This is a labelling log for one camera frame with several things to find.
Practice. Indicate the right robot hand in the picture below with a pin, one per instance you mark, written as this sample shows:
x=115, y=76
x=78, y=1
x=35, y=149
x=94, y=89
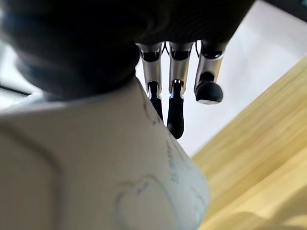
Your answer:
x=96, y=36

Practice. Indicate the white slipper with blue print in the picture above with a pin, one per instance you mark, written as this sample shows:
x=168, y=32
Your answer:
x=91, y=163

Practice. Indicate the light wooden shoe rack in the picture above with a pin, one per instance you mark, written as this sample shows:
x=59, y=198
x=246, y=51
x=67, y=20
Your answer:
x=259, y=153

